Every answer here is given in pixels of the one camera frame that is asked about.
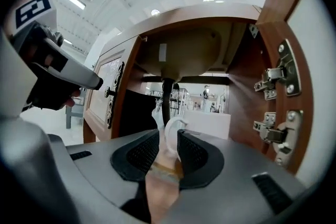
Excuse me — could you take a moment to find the ornamented wooden cabinet door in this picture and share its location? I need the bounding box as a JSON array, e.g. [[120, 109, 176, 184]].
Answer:
[[83, 51, 125, 143]]

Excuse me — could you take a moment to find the metal cabinet hinge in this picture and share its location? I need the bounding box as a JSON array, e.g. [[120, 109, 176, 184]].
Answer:
[[254, 38, 303, 101], [253, 109, 305, 166]]

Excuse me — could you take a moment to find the black drain pipe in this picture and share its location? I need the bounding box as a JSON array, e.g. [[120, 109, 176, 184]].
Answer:
[[161, 78, 176, 127]]

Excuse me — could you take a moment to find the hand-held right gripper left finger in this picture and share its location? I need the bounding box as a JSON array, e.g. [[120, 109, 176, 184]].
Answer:
[[110, 128, 161, 221]]

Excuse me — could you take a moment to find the plain wooden cabinet door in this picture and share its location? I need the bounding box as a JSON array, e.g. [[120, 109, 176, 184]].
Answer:
[[255, 0, 315, 177]]

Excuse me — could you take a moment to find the person's left hand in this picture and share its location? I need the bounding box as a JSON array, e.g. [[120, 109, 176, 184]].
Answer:
[[25, 78, 82, 111]]

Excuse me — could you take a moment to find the wooden sink vanity cabinet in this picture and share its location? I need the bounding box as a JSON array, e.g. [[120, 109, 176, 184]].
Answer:
[[83, 16, 271, 158]]

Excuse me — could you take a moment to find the white box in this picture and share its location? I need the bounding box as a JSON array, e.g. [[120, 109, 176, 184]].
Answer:
[[183, 111, 232, 140]]

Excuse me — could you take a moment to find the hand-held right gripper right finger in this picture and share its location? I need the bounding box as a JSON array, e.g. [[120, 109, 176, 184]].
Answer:
[[176, 128, 225, 190]]

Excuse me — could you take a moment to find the black cloth item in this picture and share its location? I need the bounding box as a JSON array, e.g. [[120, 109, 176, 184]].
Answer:
[[119, 88, 159, 137]]

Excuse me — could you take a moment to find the black ornate door knob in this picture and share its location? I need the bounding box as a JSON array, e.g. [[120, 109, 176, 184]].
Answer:
[[104, 86, 117, 99]]

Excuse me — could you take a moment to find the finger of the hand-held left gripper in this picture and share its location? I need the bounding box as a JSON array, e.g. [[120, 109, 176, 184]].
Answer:
[[88, 75, 104, 91]]

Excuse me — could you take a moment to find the white ceramic sink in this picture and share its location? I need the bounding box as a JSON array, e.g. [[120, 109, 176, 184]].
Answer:
[[98, 4, 263, 82]]

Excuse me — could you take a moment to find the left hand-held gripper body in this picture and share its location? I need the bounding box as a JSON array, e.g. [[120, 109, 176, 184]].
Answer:
[[10, 0, 102, 89]]

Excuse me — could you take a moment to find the grey chair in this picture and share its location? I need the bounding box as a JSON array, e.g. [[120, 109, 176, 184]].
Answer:
[[65, 88, 86, 130]]

